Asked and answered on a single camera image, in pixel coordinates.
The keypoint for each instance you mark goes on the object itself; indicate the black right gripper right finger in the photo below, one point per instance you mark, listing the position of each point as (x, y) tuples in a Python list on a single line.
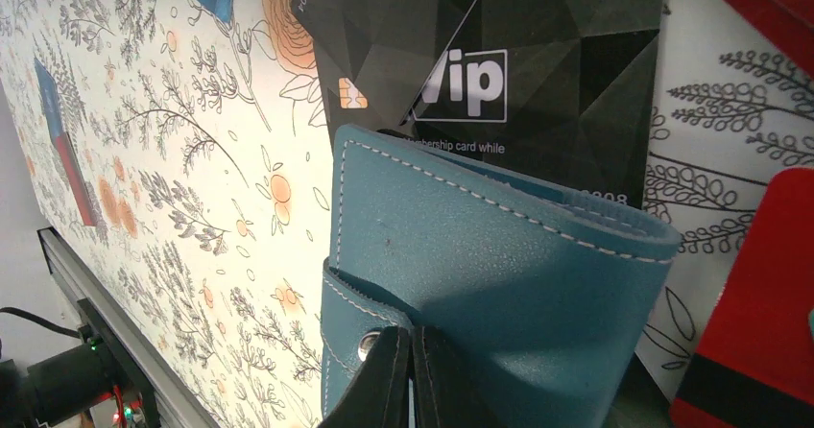
[(444, 395)]

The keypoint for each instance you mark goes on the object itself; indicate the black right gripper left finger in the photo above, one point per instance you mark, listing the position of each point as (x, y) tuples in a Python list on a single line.
[(378, 394)]

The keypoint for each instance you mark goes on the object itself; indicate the teal leather card holder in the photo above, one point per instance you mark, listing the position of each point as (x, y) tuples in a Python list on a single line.
[(543, 289)]

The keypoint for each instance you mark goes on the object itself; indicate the red card with black stripe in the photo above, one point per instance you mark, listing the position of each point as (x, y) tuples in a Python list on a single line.
[(753, 366)]

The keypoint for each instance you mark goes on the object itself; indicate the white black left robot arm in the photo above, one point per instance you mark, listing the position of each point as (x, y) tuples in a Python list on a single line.
[(58, 388)]

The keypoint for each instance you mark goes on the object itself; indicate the red card under left arm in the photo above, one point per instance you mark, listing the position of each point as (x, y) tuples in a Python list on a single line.
[(75, 178)]

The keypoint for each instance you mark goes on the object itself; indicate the blue card under left arm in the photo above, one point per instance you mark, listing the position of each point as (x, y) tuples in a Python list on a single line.
[(50, 103)]

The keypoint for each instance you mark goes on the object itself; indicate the black VIP card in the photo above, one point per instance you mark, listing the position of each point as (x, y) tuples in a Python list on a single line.
[(560, 90)]

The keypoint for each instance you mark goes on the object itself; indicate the floral patterned table mat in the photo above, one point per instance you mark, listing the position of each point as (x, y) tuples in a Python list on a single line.
[(208, 162)]

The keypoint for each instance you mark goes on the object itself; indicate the aluminium rail frame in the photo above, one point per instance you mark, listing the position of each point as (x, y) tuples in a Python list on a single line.
[(152, 390)]

